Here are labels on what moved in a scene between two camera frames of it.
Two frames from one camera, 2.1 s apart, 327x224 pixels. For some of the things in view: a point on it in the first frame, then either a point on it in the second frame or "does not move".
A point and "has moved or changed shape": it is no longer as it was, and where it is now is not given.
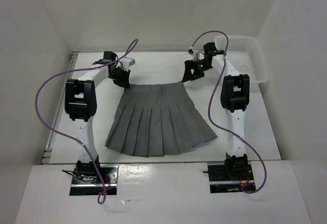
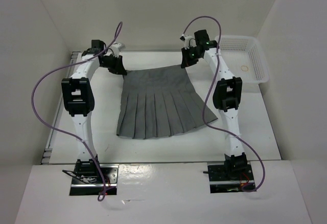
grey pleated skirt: x=158 y=119 has moved or changed shape
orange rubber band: x=244 y=68 does not move
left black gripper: x=124 y=83 -> x=118 y=68
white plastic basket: x=246 y=54 does not move
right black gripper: x=189 y=65 -> x=186 y=62
